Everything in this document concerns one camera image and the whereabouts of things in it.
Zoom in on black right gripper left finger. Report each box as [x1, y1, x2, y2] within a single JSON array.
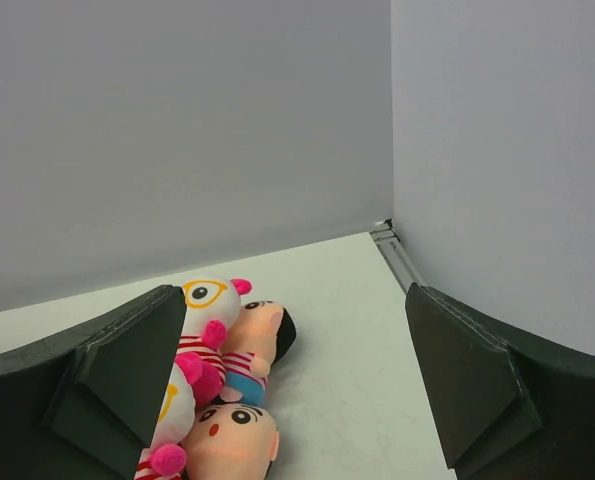
[[0, 285, 186, 479]]

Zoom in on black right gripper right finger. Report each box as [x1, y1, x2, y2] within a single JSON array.
[[406, 284, 595, 479]]

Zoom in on white panda plush yellow glasses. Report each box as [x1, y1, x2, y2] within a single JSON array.
[[175, 275, 252, 408]]

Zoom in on boy plush orange shorts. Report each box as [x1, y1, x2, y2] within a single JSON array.
[[182, 403, 280, 480]]

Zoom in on boy plush blue shorts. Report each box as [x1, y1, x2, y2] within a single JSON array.
[[217, 300, 297, 407]]

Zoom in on aluminium table edge rail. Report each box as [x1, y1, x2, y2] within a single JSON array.
[[370, 219, 425, 294]]

